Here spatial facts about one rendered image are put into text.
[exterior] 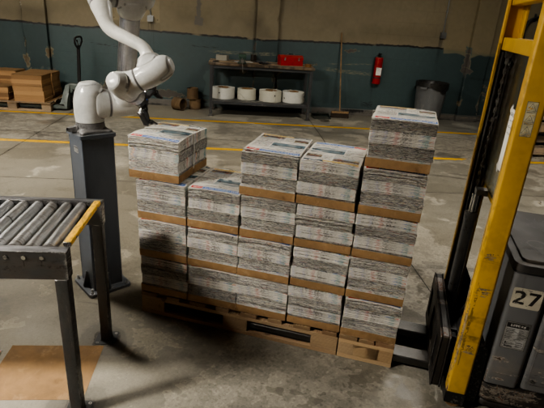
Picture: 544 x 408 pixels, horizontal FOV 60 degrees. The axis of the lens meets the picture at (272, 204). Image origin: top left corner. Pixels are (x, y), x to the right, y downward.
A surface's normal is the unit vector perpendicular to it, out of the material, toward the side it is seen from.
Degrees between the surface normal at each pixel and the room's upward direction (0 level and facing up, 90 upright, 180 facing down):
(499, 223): 90
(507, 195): 90
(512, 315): 90
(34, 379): 0
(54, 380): 0
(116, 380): 0
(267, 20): 90
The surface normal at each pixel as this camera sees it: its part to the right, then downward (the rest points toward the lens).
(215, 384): 0.07, -0.93
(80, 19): 0.07, 0.37
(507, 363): -0.26, 0.34
